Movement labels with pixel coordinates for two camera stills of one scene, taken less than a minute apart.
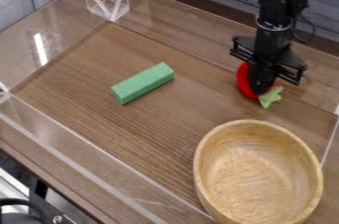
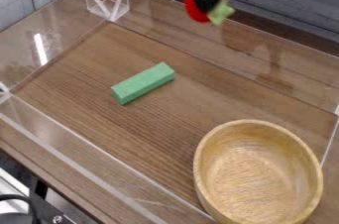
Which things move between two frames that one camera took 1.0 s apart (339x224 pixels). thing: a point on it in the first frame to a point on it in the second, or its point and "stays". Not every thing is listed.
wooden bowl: x=256 y=173 stays
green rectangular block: x=142 y=83 stays
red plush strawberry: x=271 y=95 to x=216 y=15
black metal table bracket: x=38 y=191 stays
